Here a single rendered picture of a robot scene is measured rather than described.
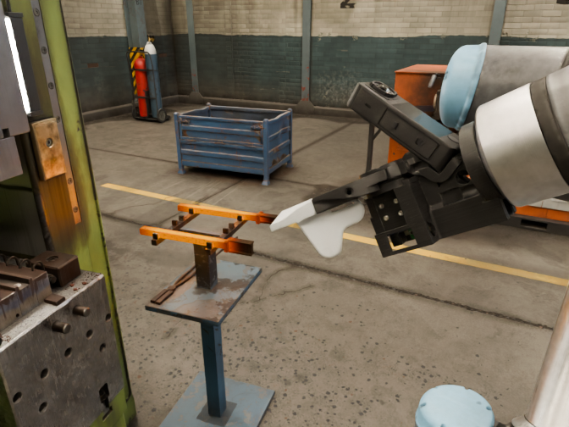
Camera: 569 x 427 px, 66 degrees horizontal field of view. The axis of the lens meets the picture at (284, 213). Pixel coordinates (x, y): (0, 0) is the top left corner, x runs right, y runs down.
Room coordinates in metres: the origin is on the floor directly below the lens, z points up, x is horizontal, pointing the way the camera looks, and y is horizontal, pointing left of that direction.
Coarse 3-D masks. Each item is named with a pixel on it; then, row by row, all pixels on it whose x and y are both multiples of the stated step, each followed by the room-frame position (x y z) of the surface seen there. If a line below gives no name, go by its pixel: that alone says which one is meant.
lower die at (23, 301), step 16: (0, 272) 1.03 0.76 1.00; (16, 272) 1.05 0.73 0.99; (32, 272) 1.05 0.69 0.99; (0, 288) 0.97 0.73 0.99; (16, 288) 0.96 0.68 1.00; (32, 288) 1.00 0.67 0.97; (48, 288) 1.05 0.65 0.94; (0, 304) 0.91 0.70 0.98; (16, 304) 0.95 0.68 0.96; (32, 304) 0.99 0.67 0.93; (0, 320) 0.90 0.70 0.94
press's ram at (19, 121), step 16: (0, 0) 1.10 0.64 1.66; (0, 16) 1.09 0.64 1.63; (0, 32) 1.08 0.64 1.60; (0, 48) 1.07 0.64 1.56; (0, 64) 1.06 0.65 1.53; (0, 80) 1.05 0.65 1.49; (16, 80) 1.09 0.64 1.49; (0, 96) 1.04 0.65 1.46; (16, 96) 1.08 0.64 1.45; (0, 112) 1.03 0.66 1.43; (16, 112) 1.07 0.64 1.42; (0, 128) 1.02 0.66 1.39; (16, 128) 1.06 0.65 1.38
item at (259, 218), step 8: (184, 208) 1.63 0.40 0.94; (200, 208) 1.61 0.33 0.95; (208, 208) 1.60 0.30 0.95; (216, 208) 1.60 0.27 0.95; (224, 216) 1.57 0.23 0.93; (232, 216) 1.56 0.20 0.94; (248, 216) 1.54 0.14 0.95; (256, 216) 1.52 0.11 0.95; (264, 216) 1.52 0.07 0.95; (272, 216) 1.52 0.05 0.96
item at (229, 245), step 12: (144, 228) 1.42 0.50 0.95; (156, 228) 1.42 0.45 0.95; (180, 240) 1.36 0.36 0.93; (192, 240) 1.34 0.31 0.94; (204, 240) 1.33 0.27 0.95; (216, 240) 1.33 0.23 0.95; (228, 240) 1.31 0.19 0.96; (240, 240) 1.30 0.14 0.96; (240, 252) 1.29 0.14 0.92; (252, 252) 1.29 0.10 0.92
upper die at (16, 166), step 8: (0, 144) 1.01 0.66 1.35; (8, 144) 1.03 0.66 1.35; (0, 152) 1.01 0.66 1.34; (8, 152) 1.03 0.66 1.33; (16, 152) 1.05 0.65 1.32; (0, 160) 1.00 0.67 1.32; (8, 160) 1.02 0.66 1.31; (16, 160) 1.04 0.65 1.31; (0, 168) 1.00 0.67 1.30; (8, 168) 1.02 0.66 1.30; (16, 168) 1.04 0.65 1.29; (0, 176) 0.99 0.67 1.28; (8, 176) 1.01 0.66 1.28
